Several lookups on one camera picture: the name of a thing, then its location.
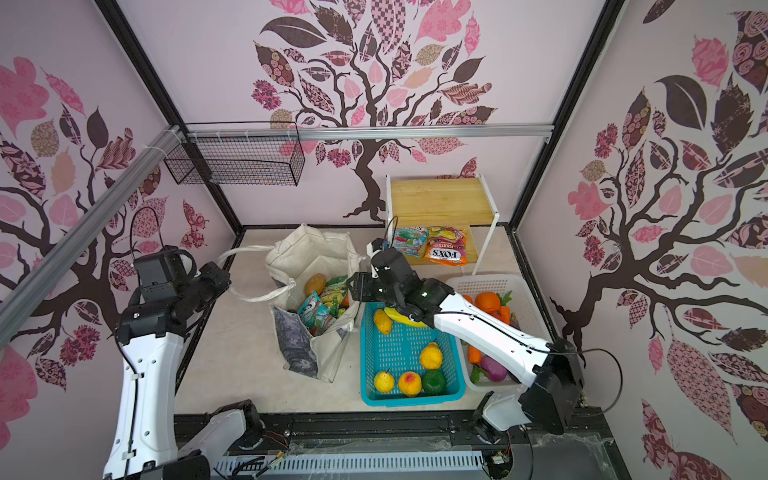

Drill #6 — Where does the brown potato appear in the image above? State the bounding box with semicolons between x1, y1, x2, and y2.
303;274;327;297

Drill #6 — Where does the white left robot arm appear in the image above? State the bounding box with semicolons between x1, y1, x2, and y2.
103;246;231;479

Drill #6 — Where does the green avocado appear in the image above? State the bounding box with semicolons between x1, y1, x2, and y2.
421;369;447;396

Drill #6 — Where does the white plastic basket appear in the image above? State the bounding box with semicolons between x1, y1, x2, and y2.
446;274;552;393

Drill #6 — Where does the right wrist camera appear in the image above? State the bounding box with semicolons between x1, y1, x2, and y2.
366;238;388;278

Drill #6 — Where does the aluminium frame rail left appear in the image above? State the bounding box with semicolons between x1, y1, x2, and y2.
1;125;182;345

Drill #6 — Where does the aluminium frame rail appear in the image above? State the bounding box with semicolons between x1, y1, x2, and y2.
186;123;554;141
1;125;182;345

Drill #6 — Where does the white wooden shelf rack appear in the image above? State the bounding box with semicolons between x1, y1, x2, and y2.
386;175;500;275

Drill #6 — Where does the yellow-orange wrinkled fruit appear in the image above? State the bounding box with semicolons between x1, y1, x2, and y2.
373;309;393;336

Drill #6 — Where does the yellow bumpy fruit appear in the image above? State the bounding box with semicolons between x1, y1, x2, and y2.
419;342;444;370

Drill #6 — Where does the yellow pear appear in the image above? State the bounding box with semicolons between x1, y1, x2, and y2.
373;370;396;394

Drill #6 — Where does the green cucumber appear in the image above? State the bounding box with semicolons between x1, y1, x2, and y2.
470;365;487;385

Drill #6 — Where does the green mint candy bag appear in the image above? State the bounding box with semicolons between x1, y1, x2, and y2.
392;227;428;258

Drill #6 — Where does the orange carrot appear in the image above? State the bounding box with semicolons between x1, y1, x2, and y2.
468;345;482;365

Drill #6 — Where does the white cable duct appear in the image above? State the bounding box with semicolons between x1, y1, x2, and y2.
211;451;485;478

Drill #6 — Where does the orange Fox's candy bag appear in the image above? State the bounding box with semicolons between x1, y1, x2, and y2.
424;226;468;266

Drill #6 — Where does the teal plastic basket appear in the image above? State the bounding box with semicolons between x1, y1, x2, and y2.
360;303;466;408

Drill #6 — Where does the aluminium frame rail back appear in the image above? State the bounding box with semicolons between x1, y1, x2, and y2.
186;123;554;141

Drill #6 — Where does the yellow-green candy bag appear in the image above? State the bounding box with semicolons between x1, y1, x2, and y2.
320;275;349;318

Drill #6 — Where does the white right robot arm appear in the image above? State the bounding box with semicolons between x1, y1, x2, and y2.
348;239;584;435

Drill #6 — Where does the black wire basket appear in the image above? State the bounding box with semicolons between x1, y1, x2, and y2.
164;120;305;187

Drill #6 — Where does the teal candy bag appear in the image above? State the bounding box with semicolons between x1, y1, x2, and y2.
298;294;335;336

